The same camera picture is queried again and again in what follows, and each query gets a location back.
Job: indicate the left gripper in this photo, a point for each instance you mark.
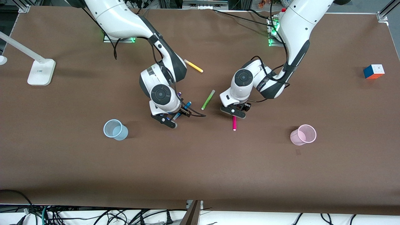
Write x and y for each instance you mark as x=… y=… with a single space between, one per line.
x=247 y=107

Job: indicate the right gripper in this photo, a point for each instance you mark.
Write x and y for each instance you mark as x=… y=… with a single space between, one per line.
x=184 y=111

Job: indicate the blue marker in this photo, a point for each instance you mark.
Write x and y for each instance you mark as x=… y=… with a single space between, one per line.
x=187 y=105

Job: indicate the pink marker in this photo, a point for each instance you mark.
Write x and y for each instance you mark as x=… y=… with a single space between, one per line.
x=234 y=123

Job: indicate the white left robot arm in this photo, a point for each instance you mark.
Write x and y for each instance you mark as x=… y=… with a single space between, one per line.
x=300 y=25

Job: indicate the green marker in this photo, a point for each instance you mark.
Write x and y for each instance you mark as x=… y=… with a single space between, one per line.
x=208 y=99

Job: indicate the yellow marker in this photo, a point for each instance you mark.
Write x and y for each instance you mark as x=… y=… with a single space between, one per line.
x=194 y=66

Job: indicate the pink mesh cup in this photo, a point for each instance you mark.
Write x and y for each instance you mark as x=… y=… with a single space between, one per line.
x=302 y=135

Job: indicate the brown table cover sheet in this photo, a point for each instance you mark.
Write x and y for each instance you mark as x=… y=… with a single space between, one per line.
x=200 y=172

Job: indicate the blue mesh cup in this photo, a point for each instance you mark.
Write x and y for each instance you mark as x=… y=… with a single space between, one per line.
x=116 y=130

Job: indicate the grey metal beam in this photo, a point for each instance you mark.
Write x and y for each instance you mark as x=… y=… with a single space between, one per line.
x=204 y=4

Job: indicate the black power plug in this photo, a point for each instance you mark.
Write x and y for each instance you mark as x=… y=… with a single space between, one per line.
x=169 y=218

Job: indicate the colourful puzzle cube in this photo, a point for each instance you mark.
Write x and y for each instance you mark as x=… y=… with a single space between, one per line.
x=374 y=72

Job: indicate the white desk lamp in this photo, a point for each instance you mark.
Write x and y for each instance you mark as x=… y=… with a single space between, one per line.
x=40 y=75

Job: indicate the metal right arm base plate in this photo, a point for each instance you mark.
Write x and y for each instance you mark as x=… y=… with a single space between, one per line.
x=125 y=40

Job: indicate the aluminium frame post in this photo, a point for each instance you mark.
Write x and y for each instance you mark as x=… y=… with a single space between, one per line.
x=383 y=15
x=22 y=7

